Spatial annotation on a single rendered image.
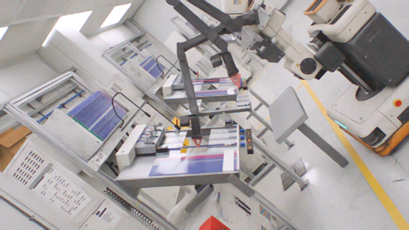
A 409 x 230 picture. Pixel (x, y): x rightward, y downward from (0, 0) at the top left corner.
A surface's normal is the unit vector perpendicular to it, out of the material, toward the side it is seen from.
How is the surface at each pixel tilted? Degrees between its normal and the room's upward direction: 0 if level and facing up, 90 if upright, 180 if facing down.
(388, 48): 88
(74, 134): 90
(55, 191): 90
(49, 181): 87
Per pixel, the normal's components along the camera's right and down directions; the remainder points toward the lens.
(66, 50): -0.08, 0.35
